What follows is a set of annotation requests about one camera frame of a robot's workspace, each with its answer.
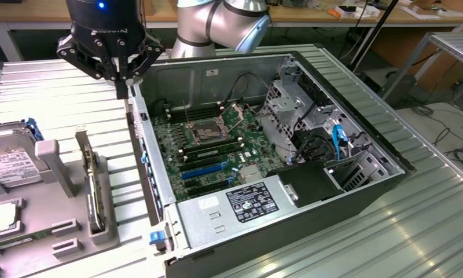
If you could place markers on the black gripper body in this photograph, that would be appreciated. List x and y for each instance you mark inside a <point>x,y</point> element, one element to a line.
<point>104,23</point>

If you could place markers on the low-profile graphics card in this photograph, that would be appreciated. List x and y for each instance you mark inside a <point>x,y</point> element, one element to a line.
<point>95,188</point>

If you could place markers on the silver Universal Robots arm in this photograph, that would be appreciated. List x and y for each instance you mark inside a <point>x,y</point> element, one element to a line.
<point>200,23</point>

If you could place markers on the thin locking lever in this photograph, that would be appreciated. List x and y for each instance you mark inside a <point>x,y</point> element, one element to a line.
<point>185,114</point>

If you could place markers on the blue disk carrier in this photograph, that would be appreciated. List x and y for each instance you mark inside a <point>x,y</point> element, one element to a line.
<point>36,133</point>

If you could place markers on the metal socket cover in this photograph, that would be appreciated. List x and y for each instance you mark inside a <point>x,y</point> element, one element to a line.
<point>232,114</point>

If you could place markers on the CPU socket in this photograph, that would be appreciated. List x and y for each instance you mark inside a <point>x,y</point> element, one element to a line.
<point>207,133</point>

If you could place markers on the long black expansion slot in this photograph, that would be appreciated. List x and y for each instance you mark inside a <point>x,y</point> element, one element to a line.
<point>200,165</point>
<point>208,186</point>
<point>211,193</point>

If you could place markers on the silver metal drive cage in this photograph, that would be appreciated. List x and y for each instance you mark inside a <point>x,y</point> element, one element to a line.
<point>285,107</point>

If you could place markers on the silver hard disk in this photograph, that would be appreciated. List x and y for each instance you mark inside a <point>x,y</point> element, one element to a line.
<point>7,162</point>

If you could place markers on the green motherboard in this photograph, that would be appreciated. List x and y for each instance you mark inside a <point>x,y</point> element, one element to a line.
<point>255,144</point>

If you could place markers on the wooden desk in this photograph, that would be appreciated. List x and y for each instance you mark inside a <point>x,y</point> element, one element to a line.
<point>305,17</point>

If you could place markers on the short black expansion slot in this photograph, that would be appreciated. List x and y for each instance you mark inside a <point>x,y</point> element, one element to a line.
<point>191,181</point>

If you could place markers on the silver chipset heatsink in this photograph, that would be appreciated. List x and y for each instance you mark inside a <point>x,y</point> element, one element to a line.
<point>251,172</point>

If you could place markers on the grey parts rack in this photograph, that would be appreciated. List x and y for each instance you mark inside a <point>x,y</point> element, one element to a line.
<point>43,202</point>

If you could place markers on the small orange box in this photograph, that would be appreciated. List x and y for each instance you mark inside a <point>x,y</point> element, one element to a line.
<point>333,13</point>

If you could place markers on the small black device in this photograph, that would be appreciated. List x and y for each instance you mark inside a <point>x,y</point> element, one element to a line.
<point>348,8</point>

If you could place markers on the silver power supply unit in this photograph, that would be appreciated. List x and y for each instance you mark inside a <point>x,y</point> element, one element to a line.
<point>200,220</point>

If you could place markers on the white cardboard box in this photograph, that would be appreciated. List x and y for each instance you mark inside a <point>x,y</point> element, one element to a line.
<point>366,13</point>

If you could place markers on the black slanted pole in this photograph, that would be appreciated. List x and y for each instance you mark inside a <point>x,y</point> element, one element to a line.
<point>376,32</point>

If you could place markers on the blue case latch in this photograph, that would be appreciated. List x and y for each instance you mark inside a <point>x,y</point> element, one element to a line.
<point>156,239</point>

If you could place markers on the green RAM stick with label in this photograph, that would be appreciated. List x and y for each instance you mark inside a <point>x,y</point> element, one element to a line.
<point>19,239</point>

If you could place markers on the grey perforated disk bay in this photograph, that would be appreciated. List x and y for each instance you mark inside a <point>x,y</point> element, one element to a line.
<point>354,173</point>

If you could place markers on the white paper stack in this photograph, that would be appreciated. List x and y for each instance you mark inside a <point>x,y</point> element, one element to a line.
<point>421,13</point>

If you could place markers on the open black PC case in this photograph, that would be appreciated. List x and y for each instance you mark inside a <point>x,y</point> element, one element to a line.
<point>370,202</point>

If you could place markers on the dark box under frame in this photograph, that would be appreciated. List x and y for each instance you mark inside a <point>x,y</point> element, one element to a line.
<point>390,84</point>

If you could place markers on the metal frame table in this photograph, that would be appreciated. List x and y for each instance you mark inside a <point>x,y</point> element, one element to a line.
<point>460,43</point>

